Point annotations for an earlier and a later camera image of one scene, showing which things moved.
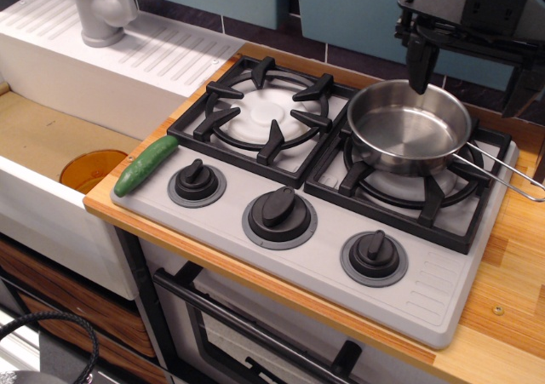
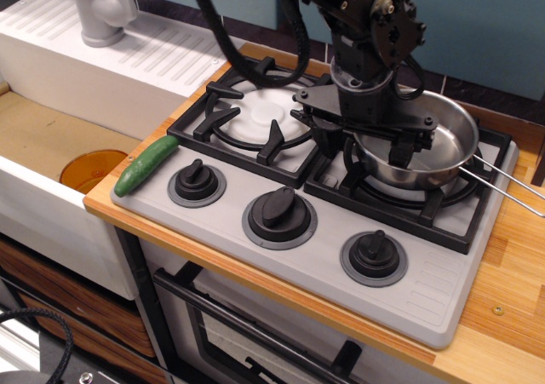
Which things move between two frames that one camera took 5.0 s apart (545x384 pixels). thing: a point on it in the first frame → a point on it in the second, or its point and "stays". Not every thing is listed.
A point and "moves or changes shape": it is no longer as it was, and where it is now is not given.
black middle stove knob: (279, 220) stays
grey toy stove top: (410, 286) stays
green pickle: (142, 164) stays
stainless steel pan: (397, 131) moves or changes shape
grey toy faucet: (104, 12) stays
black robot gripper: (496, 15) → (363, 103)
